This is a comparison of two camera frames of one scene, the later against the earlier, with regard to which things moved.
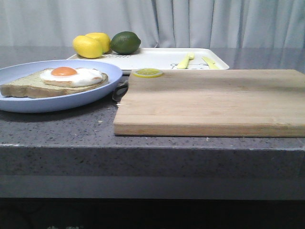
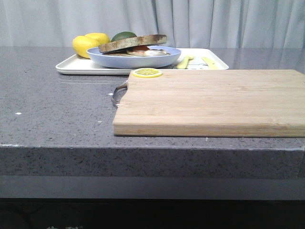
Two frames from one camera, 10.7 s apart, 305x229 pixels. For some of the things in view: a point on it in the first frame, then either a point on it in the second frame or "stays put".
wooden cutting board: [242, 103] stays put
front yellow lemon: [86, 47] stays put
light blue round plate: [45, 104] -> [132, 62]
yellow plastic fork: [184, 64] stays put
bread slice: [31, 85] -> [119, 54]
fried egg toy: [70, 77] -> [144, 51]
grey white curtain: [159, 24] stays put
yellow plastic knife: [211, 64] stays put
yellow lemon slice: [147, 72] stays put
